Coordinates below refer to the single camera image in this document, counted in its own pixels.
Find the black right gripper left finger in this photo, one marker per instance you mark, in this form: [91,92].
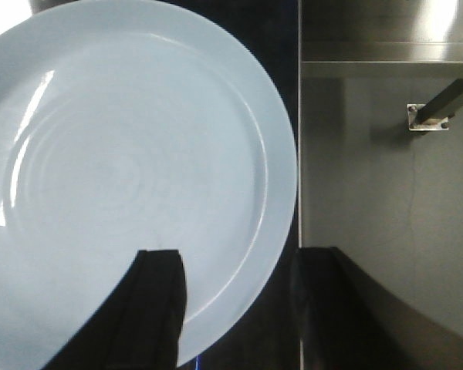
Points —
[139,325]

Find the dark table leg with bracket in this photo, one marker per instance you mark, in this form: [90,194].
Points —
[435,115]

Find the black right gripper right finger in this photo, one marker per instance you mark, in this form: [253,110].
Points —
[349,321]

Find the light blue plate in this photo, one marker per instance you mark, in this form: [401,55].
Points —
[131,126]

